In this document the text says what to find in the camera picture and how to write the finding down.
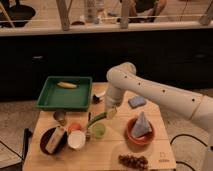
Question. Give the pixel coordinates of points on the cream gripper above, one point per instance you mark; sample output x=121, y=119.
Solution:
x=110, y=113

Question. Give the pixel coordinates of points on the green pepper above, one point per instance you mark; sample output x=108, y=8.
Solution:
x=96, y=118

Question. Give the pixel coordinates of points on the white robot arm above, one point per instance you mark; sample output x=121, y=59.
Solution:
x=196, y=107

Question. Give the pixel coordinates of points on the green plastic cup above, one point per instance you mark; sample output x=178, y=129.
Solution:
x=98, y=130

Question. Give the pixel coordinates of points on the small metal cup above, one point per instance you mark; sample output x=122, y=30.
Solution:
x=59, y=115

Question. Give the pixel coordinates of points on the blue sponge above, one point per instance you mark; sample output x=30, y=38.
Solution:
x=137, y=101

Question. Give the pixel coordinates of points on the blue grey cloth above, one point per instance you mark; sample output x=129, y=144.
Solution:
x=141, y=126

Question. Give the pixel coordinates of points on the orange bowl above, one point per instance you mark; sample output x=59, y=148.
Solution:
x=141, y=141

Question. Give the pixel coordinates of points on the white bowl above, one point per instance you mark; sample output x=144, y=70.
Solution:
x=76, y=139

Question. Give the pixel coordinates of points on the bunch of dark grapes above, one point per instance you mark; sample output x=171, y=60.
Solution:
x=140, y=163

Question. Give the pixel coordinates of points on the yellow banana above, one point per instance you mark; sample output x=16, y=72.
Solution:
x=67, y=85

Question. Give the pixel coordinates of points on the white brown block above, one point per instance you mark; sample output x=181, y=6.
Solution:
x=55, y=139

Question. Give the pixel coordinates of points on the green plastic tray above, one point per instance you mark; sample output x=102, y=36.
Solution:
x=53, y=96

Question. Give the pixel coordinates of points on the dark brown plate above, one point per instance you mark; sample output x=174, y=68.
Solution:
x=45, y=139

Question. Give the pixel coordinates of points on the seated person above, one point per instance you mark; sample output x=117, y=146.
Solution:
x=155, y=7

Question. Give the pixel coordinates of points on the black chair frame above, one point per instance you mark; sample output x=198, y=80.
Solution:
x=18, y=166

